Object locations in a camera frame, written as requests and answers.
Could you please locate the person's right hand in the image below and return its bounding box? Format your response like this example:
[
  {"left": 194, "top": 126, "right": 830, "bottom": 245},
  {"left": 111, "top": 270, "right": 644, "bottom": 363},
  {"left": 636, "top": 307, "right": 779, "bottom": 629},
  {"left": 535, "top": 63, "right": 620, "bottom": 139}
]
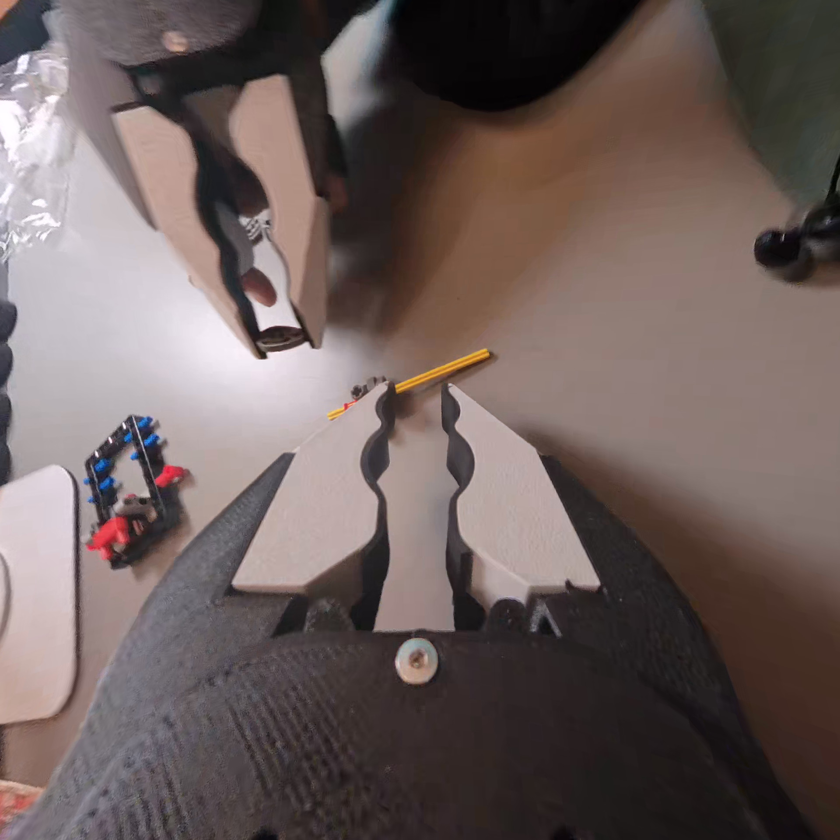
[{"left": 239, "top": 266, "right": 278, "bottom": 308}]

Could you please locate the clear plastic bag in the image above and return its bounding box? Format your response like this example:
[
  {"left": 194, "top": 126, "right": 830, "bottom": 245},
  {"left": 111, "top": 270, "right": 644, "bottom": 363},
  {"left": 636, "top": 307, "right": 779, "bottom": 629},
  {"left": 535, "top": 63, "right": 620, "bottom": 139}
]
[{"left": 0, "top": 49, "right": 73, "bottom": 257}]

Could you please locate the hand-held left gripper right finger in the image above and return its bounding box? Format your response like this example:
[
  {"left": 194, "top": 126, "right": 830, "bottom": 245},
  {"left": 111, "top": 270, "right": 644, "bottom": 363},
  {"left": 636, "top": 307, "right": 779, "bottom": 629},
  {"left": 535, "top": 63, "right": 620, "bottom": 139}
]
[{"left": 440, "top": 384, "right": 602, "bottom": 630}]

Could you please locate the colourful sticker sheet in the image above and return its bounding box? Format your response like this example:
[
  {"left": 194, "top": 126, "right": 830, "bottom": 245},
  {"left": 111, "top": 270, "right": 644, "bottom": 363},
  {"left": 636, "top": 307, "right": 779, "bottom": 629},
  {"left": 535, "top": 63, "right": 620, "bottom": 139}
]
[{"left": 0, "top": 780, "right": 46, "bottom": 824}]

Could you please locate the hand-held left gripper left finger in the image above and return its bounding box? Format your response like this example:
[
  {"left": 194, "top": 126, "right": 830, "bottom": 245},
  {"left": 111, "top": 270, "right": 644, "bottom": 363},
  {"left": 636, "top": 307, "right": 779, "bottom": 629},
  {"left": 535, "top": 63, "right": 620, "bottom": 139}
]
[{"left": 231, "top": 381, "right": 399, "bottom": 630}]

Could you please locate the black lego frame assembly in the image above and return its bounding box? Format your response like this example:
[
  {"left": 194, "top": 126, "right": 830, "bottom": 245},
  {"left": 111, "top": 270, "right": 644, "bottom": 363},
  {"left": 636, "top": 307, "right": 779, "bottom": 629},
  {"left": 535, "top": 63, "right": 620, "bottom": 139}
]
[{"left": 83, "top": 413, "right": 191, "bottom": 568}]

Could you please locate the yellow lego axle assembly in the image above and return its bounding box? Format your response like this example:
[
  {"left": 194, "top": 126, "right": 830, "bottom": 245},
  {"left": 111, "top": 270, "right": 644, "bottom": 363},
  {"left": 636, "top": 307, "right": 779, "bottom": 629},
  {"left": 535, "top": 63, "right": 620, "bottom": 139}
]
[{"left": 327, "top": 348, "right": 492, "bottom": 421}]

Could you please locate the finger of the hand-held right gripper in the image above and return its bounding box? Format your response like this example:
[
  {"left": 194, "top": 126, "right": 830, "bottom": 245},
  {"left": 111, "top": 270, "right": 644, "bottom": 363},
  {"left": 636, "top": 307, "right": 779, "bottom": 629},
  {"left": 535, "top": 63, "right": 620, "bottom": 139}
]
[
  {"left": 226, "top": 73, "right": 332, "bottom": 350},
  {"left": 110, "top": 101, "right": 270, "bottom": 361}
]

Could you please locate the person's green sweatshirt torso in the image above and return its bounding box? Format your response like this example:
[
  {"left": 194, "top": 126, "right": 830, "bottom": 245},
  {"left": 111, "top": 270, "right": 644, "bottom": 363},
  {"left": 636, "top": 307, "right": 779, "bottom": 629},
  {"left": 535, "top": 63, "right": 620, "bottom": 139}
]
[{"left": 702, "top": 0, "right": 840, "bottom": 198}]

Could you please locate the grey lego disc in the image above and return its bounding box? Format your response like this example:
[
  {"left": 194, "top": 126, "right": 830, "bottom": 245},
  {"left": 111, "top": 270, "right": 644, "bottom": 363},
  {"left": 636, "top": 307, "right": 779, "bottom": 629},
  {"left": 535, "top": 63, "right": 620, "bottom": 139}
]
[{"left": 255, "top": 325, "right": 309, "bottom": 353}]

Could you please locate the white book stand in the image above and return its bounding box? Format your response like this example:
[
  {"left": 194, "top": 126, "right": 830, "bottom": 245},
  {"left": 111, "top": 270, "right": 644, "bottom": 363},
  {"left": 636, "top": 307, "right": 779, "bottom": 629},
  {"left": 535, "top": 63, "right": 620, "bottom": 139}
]
[{"left": 0, "top": 465, "right": 81, "bottom": 726}]

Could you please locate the black earphone cable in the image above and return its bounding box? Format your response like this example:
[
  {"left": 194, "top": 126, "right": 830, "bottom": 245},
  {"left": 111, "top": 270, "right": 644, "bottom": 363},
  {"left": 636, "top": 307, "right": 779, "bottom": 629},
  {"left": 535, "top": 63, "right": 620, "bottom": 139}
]
[{"left": 753, "top": 154, "right": 840, "bottom": 284}]

